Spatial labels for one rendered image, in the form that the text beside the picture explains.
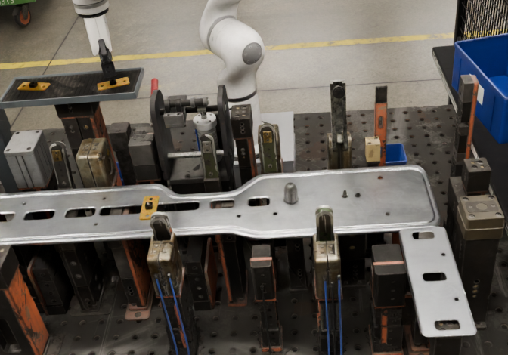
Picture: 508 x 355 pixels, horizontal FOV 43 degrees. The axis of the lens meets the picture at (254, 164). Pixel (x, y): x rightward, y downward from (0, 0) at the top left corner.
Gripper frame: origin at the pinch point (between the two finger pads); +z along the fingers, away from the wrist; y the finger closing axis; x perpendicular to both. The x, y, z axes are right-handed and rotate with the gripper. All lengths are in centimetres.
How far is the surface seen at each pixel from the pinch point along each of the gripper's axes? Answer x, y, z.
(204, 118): 20.2, 19.0, 10.9
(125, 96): 2.3, 7.4, 6.0
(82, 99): -8.6, 3.9, 5.9
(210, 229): 13, 48, 22
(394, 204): 55, 56, 22
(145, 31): 29, -289, 122
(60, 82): -13.5, -7.7, 5.8
